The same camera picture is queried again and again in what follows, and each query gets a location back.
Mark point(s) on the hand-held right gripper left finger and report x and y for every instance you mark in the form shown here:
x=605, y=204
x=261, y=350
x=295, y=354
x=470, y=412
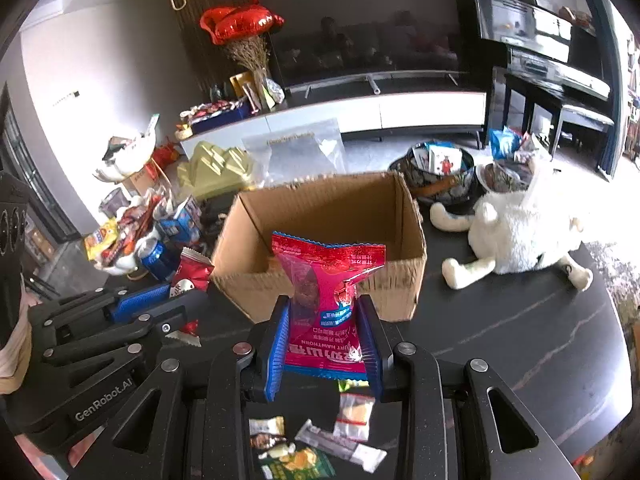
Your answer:
x=277, y=350

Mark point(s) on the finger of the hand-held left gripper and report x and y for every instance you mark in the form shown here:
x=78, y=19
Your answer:
x=150, y=325
x=140, y=300

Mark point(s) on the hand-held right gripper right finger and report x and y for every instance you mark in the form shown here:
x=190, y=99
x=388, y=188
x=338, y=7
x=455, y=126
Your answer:
x=370, y=350

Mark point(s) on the small red candy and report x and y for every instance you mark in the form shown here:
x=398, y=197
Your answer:
x=190, y=330

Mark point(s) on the brown cardboard box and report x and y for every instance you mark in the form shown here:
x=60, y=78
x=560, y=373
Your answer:
x=395, y=290

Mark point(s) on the large red snack packet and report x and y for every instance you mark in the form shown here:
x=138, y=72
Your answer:
x=325, y=280

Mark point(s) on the green chips packet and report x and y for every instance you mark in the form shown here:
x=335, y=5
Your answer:
x=300, y=465

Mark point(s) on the small green packet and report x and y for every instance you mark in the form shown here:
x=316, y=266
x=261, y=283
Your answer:
x=350, y=386

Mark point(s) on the pile of snack packets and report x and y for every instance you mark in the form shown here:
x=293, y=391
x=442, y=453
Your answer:
x=120, y=260

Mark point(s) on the blue drink can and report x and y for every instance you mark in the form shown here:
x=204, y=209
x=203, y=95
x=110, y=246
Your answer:
x=157, y=257

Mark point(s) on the small red snack packet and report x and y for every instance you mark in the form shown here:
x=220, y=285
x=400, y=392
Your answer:
x=192, y=270

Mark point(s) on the clear cracker packet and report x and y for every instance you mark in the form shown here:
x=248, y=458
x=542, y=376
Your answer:
x=355, y=415

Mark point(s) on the yellow snack packet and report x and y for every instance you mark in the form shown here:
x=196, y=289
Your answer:
x=100, y=237

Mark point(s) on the small white candy packet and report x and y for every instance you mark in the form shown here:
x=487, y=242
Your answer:
x=267, y=425

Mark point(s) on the blue milk carton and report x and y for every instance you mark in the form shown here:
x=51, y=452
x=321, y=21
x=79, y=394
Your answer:
x=177, y=222

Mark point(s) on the small brown candy packet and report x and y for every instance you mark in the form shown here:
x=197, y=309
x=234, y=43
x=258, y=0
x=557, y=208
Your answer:
x=265, y=442

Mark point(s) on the grey bar wrapper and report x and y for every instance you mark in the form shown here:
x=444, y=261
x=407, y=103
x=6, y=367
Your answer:
x=330, y=442

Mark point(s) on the small brown carton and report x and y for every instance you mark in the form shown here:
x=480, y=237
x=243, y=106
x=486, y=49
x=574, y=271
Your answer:
x=142, y=177

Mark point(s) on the white swan dish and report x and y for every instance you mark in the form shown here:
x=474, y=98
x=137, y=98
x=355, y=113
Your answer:
x=130, y=160

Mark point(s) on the yellow green plush cushion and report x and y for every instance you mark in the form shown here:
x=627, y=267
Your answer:
x=215, y=170

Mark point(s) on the dark patterned bowl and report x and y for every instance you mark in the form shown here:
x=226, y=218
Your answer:
x=435, y=187

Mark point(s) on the white plush toy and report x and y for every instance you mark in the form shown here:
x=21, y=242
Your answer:
x=520, y=235

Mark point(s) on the clear zip bag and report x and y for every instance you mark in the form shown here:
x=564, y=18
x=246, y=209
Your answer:
x=300, y=150

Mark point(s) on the tray of wrapped candies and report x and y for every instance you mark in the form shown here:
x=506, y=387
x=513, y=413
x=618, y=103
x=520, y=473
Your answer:
x=215, y=112

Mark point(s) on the white packet with red figure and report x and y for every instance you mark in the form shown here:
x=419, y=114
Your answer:
x=445, y=160

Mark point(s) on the round snack tub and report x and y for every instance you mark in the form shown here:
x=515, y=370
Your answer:
x=497, y=177

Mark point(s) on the white television cabinet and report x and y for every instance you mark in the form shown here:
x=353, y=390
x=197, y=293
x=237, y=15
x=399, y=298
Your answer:
x=410, y=110

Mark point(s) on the blue snack bag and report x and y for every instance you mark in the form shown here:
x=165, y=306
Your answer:
x=505, y=144

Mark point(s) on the dried flower bouquet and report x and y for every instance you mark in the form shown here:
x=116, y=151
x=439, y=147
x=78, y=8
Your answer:
x=247, y=52

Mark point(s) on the black flat television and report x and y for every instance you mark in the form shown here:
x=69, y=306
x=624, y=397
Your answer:
x=370, y=35

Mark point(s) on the black piano bench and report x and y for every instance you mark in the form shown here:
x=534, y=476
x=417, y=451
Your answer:
x=585, y=115

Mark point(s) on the black upright piano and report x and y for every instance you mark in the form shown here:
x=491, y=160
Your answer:
x=540, y=35

